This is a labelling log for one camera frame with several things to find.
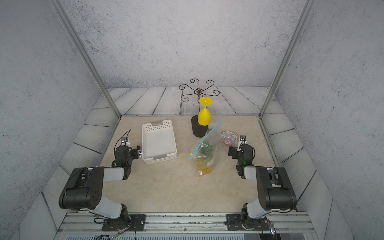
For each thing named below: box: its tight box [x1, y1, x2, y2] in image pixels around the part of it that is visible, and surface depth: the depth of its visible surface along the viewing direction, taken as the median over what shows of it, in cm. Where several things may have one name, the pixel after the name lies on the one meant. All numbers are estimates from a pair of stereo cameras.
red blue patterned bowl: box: [220, 131, 238, 146], surface depth 106 cm
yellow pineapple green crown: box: [196, 140, 215, 174], surface depth 78 cm
